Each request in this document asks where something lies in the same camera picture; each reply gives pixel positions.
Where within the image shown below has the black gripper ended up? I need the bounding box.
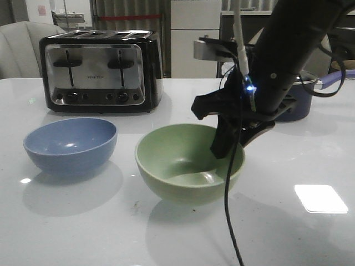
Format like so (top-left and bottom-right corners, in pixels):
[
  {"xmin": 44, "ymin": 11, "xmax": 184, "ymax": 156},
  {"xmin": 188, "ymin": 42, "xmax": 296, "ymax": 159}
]
[{"xmin": 191, "ymin": 68, "xmax": 297, "ymax": 159}]

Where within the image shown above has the green bowl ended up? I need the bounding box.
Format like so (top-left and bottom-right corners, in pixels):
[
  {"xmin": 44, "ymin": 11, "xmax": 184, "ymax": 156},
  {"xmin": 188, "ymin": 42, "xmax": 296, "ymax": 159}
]
[{"xmin": 135, "ymin": 124, "xmax": 245, "ymax": 206}]

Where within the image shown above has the blue bowl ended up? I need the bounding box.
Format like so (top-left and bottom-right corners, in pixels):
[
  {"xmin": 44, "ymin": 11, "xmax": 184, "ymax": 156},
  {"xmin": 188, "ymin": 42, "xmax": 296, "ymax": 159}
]
[{"xmin": 23, "ymin": 117, "xmax": 118, "ymax": 177}]

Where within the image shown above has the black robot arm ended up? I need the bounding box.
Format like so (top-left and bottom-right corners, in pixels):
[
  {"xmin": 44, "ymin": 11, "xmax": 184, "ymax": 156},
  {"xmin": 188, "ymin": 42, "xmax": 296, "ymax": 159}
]
[{"xmin": 191, "ymin": 1, "xmax": 354, "ymax": 158}]

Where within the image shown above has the dark blue saucepan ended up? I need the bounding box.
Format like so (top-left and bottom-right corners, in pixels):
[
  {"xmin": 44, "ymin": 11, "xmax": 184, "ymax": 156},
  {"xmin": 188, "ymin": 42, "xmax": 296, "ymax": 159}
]
[{"xmin": 275, "ymin": 70, "xmax": 354, "ymax": 122}]

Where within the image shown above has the glass pot lid blue knob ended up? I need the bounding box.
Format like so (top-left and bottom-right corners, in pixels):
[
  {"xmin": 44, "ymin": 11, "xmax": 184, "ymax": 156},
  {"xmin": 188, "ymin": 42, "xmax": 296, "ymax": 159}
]
[{"xmin": 293, "ymin": 70, "xmax": 318, "ymax": 85}]

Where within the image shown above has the grey chair right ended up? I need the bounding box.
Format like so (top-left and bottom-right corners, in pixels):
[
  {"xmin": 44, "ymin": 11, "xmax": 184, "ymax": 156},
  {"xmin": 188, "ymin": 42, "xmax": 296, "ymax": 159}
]
[{"xmin": 249, "ymin": 28, "xmax": 332, "ymax": 78}]

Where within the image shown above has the grey chair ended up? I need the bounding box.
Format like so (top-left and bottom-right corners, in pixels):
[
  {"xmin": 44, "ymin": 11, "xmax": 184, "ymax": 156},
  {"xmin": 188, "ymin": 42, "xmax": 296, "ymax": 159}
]
[
  {"xmin": 1, "ymin": 21, "xmax": 65, "ymax": 79},
  {"xmin": 249, "ymin": 28, "xmax": 332, "ymax": 78}
]

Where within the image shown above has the wicker basket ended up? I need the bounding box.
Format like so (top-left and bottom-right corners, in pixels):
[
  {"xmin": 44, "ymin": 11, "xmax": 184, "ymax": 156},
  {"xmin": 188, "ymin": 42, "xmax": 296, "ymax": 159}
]
[{"xmin": 331, "ymin": 60, "xmax": 346, "ymax": 70}]

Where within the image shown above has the white refrigerator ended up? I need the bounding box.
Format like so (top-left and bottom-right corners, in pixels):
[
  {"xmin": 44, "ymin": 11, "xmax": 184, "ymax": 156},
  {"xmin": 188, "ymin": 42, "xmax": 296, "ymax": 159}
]
[{"xmin": 170, "ymin": 1, "xmax": 222, "ymax": 79}]

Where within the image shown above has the black chrome four-slot toaster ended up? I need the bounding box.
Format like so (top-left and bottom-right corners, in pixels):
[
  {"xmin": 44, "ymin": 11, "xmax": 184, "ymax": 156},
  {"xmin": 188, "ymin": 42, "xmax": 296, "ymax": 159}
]
[{"xmin": 39, "ymin": 30, "xmax": 163, "ymax": 113}]

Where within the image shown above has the grey chair left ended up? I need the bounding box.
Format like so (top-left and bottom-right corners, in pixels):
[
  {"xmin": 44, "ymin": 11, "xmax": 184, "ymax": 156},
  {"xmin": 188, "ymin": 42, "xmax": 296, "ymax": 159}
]
[{"xmin": 1, "ymin": 21, "xmax": 65, "ymax": 79}]

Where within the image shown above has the white cable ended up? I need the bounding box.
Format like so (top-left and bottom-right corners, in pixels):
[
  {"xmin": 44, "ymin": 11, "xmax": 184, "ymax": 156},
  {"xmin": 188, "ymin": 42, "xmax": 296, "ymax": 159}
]
[{"xmin": 232, "ymin": 0, "xmax": 250, "ymax": 76}]

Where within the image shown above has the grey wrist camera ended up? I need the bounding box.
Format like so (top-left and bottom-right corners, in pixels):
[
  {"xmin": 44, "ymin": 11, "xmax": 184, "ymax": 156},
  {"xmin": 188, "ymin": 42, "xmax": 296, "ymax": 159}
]
[{"xmin": 193, "ymin": 37, "xmax": 237, "ymax": 62}]

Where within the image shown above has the black cable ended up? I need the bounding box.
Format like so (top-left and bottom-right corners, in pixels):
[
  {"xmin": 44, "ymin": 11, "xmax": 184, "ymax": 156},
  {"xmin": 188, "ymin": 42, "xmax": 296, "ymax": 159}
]
[{"xmin": 219, "ymin": 0, "xmax": 355, "ymax": 266}]

